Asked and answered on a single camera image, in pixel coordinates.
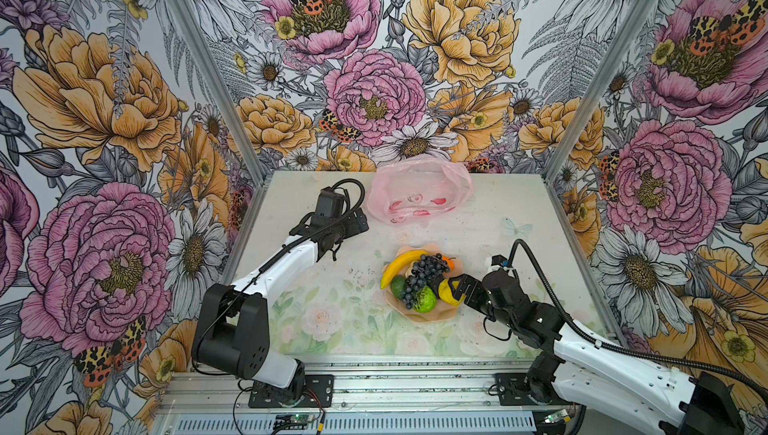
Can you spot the left aluminium corner post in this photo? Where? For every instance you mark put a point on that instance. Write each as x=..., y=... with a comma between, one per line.
x=185, y=19

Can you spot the aluminium front rail frame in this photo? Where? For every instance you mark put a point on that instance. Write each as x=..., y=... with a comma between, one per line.
x=382, y=395

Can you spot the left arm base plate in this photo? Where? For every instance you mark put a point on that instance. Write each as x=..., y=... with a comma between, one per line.
x=310, y=391

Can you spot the aluminium corner post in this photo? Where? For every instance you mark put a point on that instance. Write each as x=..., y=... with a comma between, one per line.
x=625, y=34
x=185, y=19

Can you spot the green circuit board right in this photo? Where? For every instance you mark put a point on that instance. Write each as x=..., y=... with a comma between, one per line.
x=561, y=416

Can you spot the green circuit board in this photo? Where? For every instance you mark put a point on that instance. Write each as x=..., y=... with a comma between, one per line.
x=298, y=422
x=561, y=416

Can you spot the yellow banana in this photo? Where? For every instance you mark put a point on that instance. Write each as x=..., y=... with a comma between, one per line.
x=399, y=263

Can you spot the bright green bumpy fruit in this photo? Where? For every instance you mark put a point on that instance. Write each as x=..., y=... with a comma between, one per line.
x=424, y=300

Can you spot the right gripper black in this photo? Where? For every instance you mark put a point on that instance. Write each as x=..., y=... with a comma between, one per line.
x=467, y=281

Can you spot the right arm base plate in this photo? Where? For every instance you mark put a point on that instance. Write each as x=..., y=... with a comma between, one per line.
x=520, y=389

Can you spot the pink scalloped bowl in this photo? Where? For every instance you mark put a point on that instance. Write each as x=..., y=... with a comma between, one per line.
x=442, y=311

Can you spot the dark grape bunch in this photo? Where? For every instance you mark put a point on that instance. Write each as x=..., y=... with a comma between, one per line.
x=429, y=271

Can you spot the yellow lemon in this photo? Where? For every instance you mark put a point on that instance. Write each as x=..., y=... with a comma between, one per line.
x=448, y=292

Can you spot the green circuit board left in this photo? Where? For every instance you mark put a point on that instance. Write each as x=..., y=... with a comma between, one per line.
x=298, y=422

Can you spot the smooth green lime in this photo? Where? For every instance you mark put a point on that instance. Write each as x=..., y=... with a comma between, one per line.
x=398, y=287

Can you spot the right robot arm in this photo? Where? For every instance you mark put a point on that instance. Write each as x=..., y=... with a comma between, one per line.
x=575, y=365

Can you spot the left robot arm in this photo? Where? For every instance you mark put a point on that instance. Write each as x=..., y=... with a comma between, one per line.
x=232, y=336

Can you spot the right aluminium corner post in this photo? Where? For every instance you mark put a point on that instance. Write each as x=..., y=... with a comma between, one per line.
x=625, y=34

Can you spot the pink plastic bag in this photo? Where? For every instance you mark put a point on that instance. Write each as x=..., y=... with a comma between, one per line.
x=418, y=190

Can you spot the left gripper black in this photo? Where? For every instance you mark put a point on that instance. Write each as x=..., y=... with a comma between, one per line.
x=352, y=225

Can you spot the small orange fruit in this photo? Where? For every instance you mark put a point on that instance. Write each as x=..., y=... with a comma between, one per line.
x=449, y=262

